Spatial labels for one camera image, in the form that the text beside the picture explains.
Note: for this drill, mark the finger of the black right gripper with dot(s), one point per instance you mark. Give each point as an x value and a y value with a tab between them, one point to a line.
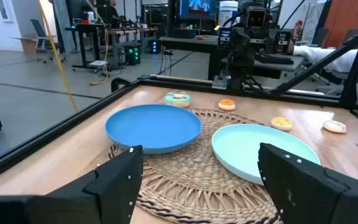
240	40
273	41

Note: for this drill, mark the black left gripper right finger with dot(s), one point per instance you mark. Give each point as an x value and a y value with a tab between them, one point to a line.
306	193

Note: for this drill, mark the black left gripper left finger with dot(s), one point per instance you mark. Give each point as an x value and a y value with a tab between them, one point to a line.
113	186

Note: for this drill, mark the small orange iced donut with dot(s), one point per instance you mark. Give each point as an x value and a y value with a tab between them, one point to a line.
226	107

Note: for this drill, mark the white frosted donut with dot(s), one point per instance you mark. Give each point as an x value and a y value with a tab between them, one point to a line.
334	128

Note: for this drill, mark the small yellow iced donut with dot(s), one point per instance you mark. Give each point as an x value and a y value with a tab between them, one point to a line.
281	126

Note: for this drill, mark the large teal iced donut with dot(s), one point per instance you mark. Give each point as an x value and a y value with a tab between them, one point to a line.
171	100

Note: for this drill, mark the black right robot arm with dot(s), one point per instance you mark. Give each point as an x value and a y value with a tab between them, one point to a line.
239	67

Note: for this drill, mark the black backlit keyboard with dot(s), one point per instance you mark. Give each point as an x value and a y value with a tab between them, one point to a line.
275	59

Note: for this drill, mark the white plastic bucket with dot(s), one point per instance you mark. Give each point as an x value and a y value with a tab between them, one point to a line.
227	12

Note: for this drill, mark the grey desk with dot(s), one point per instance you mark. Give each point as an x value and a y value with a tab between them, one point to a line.
185	42
287	68

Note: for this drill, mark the small red object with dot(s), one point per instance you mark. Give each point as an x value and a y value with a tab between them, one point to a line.
202	37

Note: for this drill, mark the person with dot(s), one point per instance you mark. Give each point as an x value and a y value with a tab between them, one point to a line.
315	53
113	14

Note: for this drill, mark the monitor with blue screen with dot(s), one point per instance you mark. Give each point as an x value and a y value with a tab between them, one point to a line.
197	7

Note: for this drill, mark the blue round plate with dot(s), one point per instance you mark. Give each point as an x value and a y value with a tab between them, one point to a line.
152	126

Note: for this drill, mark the light turquoise round plate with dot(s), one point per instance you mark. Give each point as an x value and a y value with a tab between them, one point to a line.
244	146

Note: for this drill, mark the round woven placemat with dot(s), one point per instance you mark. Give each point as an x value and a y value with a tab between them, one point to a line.
191	174

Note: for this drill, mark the computer with blue lights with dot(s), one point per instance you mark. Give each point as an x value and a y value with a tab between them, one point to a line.
154	46

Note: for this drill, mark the computer with green lights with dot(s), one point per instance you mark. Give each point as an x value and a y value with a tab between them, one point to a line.
132	56

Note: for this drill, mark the wooden top desk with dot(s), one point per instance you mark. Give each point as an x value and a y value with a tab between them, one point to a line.
126	31

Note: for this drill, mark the black standing desk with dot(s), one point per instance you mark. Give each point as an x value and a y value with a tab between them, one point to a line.
85	28

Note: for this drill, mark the grey office chair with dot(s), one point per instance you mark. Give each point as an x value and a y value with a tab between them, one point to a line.
39	29

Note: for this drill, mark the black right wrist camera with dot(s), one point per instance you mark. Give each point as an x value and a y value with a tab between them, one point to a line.
256	18

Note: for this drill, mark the black aluminium table frame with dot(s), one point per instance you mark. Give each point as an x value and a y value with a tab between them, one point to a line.
57	130

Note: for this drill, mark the framed wall picture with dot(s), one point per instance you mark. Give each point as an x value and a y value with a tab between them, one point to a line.
4	9

